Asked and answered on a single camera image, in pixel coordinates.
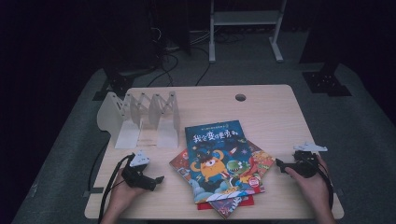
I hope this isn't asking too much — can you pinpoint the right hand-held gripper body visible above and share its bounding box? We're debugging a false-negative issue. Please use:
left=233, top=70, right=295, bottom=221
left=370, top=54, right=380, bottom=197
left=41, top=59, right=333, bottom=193
left=290, top=142, right=329, bottom=179

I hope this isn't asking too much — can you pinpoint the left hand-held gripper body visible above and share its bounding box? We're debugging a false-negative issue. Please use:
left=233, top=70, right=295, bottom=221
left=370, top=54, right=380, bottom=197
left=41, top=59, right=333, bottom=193
left=120, top=150, right=157, bottom=191

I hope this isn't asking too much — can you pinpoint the person's right hand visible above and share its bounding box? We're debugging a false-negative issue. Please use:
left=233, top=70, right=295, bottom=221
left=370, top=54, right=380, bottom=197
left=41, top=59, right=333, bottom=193
left=284, top=155, right=332, bottom=216

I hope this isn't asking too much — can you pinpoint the right hand-held gripper black cable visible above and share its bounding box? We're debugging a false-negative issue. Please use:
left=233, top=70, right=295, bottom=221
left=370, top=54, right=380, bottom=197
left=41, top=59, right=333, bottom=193
left=315, top=154, right=335, bottom=210

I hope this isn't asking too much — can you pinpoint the left hand-held gripper black cable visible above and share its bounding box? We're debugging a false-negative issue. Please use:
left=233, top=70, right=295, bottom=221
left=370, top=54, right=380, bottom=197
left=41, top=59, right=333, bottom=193
left=97, top=154, right=136, bottom=224

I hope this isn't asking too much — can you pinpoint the dark blue monster picture book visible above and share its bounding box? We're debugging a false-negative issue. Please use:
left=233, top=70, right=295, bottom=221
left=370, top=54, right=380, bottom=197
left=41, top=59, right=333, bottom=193
left=184, top=119, right=266, bottom=205

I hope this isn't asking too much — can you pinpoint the red picture book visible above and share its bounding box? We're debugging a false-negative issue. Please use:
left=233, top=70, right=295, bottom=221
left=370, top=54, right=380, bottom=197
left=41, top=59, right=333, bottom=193
left=196, top=195, right=255, bottom=211

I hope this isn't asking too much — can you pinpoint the black stand base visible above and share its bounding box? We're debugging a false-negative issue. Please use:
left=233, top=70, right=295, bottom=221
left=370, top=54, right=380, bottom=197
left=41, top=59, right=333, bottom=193
left=302, top=62, right=353, bottom=98
left=92, top=66, right=157, bottom=102

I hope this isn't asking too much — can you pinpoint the light blue animals picture book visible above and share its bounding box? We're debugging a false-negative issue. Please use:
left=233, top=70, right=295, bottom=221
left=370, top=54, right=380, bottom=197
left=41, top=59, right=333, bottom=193
left=168, top=140, right=276, bottom=220

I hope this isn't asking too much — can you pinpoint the white metal stand frame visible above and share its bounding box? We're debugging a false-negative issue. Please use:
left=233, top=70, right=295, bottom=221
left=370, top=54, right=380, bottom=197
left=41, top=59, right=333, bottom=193
left=208, top=0, right=289, bottom=64

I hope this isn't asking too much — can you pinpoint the white expandable book rack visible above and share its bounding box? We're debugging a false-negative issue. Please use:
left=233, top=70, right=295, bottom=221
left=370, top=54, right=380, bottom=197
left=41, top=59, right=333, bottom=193
left=96, top=91, right=182, bottom=150

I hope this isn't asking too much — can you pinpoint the black floor cable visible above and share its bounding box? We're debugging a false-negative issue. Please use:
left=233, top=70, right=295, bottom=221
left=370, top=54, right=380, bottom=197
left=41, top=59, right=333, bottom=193
left=146, top=51, right=180, bottom=88
left=194, top=46, right=213, bottom=87

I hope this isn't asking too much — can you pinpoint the person's left hand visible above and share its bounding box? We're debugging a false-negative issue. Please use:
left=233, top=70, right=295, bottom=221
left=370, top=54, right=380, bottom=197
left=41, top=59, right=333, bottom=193
left=108, top=169, right=148, bottom=216

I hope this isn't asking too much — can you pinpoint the hand-held gripper black cable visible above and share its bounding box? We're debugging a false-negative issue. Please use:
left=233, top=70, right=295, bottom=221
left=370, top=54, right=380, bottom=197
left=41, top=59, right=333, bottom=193
left=315, top=154, right=335, bottom=210
left=97, top=154, right=136, bottom=224

